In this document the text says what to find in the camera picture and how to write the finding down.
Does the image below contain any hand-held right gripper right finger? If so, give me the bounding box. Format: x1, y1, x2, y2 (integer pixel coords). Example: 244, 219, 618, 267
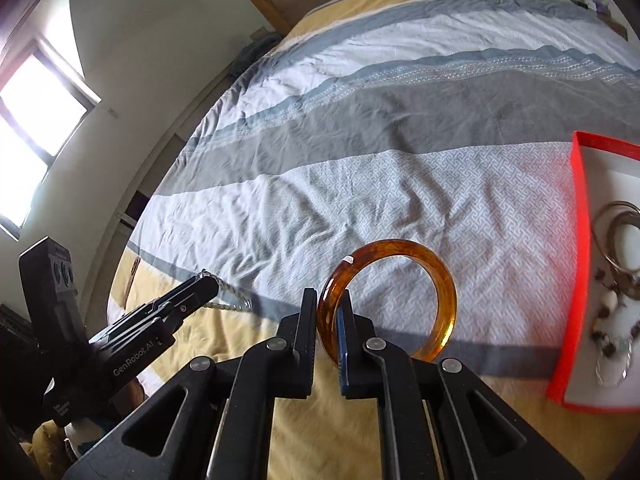
336, 300, 586, 480

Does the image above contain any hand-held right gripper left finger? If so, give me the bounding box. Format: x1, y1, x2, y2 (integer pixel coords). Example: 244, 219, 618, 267
62, 287, 321, 480

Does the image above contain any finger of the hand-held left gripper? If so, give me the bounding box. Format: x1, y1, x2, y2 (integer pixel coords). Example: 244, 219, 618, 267
127, 276, 221, 322
160, 290, 221, 333

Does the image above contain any silver chain necklace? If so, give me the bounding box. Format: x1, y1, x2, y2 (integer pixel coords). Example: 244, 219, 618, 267
197, 269, 253, 313

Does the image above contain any amber bangle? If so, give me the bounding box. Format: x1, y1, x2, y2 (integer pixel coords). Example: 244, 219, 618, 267
316, 240, 458, 367

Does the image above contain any red cardboard box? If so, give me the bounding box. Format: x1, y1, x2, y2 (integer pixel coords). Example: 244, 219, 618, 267
545, 131, 640, 413

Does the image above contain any brown beaded bracelet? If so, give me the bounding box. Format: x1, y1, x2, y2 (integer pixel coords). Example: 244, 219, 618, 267
590, 267, 640, 356

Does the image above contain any plain silver bangle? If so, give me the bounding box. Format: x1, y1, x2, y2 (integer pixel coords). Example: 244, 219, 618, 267
592, 201, 640, 281

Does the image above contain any brown wooden stick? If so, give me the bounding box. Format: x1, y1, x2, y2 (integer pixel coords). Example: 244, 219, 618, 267
125, 256, 141, 306

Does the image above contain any window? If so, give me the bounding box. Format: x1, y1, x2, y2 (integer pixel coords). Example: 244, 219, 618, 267
0, 35, 103, 241

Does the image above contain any grey blue cloth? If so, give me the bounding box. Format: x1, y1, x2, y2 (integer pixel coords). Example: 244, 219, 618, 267
230, 32, 282, 77

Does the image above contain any striped bedspread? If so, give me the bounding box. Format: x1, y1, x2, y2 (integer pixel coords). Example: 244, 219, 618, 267
107, 0, 640, 480

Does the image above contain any silver twisted bangle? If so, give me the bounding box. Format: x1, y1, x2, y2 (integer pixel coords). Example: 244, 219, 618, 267
595, 342, 637, 388

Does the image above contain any wooden nightstand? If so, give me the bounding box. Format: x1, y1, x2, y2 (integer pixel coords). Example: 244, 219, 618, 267
570, 0, 630, 41

